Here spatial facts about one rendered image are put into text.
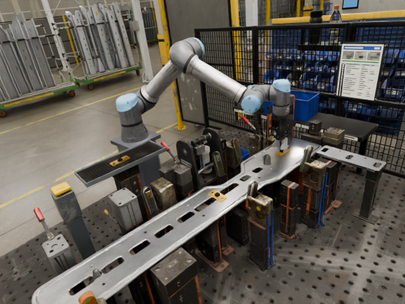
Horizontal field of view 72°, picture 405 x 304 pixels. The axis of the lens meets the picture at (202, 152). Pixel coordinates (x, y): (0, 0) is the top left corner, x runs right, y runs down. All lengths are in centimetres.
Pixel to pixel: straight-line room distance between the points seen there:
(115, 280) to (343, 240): 100
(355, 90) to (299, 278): 107
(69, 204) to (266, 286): 83
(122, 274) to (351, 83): 150
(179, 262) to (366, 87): 135
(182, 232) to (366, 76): 128
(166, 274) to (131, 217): 30
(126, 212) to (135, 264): 20
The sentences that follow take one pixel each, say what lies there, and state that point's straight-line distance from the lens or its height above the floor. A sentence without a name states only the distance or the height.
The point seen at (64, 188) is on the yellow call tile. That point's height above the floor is 116.
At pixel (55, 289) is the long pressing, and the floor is 100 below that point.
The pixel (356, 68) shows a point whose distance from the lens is 179.
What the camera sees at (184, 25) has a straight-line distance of 392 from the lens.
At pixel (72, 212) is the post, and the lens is 121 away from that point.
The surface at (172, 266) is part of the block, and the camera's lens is 90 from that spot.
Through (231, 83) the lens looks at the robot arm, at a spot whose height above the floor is 141.
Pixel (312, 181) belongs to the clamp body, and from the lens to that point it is 135.
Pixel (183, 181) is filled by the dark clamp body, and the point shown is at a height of 104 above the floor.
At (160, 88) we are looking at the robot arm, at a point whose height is 134.
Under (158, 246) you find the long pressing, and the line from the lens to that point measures 101.
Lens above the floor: 171
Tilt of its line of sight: 27 degrees down
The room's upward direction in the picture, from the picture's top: 7 degrees counter-clockwise
